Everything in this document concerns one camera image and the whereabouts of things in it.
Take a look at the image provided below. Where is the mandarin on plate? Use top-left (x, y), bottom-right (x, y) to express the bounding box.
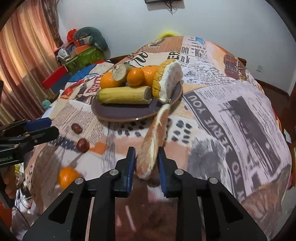
top-left (141, 65), bottom-right (159, 87)
top-left (100, 71), bottom-right (122, 89)

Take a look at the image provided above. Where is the red flat box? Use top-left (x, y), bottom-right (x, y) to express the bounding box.
top-left (42, 65), bottom-right (68, 89)

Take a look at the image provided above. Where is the pomelo wedge with rind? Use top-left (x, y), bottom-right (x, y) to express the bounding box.
top-left (152, 59), bottom-right (183, 104)

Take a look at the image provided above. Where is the left mandarin on plate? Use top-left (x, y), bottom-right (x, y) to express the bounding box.
top-left (100, 71), bottom-right (122, 89)

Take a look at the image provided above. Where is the newspaper print tablecloth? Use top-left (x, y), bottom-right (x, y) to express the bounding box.
top-left (25, 36), bottom-right (292, 238)

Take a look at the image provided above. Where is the dark purple plate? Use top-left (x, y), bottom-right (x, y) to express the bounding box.
top-left (91, 81), bottom-right (183, 123)

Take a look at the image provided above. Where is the wall socket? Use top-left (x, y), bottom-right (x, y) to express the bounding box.
top-left (256, 65), bottom-right (262, 72)

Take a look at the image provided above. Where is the back mandarin on plate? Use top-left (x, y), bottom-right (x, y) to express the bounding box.
top-left (141, 65), bottom-right (159, 87)

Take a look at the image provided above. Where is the orange box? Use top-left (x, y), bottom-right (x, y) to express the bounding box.
top-left (73, 45), bottom-right (91, 55)

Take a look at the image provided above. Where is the dark red jujube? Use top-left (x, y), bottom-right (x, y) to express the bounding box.
top-left (76, 138), bottom-right (90, 153)
top-left (71, 123), bottom-right (83, 134)

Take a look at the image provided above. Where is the left hand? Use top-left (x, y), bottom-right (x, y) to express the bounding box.
top-left (3, 166), bottom-right (17, 199)

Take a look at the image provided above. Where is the mandarin orange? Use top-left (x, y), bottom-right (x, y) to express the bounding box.
top-left (57, 167), bottom-right (81, 190)
top-left (126, 68), bottom-right (145, 87)

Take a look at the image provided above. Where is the teal small toy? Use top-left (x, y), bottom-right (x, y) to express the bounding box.
top-left (42, 99), bottom-right (51, 109)

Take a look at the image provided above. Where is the green patterned gift box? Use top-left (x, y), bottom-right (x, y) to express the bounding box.
top-left (62, 46), bottom-right (105, 75)

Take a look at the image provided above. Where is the pink orange curtain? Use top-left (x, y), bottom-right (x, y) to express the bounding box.
top-left (1, 1), bottom-right (63, 126)

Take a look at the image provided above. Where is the peeled pomelo segment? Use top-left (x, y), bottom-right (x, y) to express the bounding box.
top-left (135, 104), bottom-right (171, 180)

